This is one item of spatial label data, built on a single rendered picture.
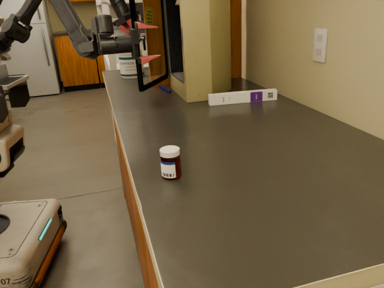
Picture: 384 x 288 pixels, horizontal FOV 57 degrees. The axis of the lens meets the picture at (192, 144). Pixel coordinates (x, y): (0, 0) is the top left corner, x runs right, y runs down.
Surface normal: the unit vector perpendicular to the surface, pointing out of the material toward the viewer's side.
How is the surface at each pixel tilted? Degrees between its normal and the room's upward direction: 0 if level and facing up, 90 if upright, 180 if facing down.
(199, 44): 90
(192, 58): 90
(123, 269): 0
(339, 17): 90
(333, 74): 90
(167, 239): 0
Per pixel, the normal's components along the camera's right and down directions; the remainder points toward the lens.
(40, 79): 0.27, 0.34
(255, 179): -0.05, -0.93
